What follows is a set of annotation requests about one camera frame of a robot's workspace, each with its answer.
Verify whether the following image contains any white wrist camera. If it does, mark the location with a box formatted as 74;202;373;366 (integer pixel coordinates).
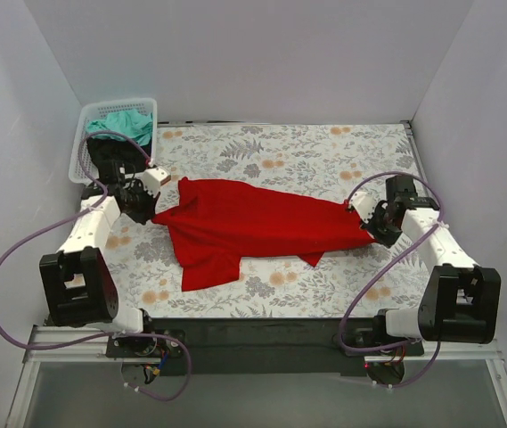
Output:
346;191;377;223
140;167;171;196

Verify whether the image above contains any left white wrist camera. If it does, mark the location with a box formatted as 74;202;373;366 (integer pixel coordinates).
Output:
140;167;171;196

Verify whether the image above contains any black t shirt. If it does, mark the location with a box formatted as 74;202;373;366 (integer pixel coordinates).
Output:
86;136;151;177

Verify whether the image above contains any floral table cloth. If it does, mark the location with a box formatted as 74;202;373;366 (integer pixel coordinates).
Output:
103;124;429;317

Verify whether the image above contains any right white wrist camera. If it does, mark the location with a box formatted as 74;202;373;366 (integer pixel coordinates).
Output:
346;191;377;223

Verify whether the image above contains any aluminium frame rail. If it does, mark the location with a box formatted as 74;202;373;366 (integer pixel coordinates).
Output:
24;324;503;366

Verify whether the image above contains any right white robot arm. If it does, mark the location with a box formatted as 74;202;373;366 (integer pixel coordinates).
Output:
349;175;501;355

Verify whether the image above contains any white plastic laundry basket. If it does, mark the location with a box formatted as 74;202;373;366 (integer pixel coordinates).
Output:
69;97;158;184

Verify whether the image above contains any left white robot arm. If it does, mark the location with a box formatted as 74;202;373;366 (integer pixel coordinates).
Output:
39;160;170;357

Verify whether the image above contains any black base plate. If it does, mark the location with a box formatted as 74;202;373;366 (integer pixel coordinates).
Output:
105;317;424;376

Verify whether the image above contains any teal t shirt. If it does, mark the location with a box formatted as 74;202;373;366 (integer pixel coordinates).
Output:
86;109;153;147

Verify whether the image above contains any red t shirt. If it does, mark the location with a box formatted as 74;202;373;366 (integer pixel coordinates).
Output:
152;177;374;292

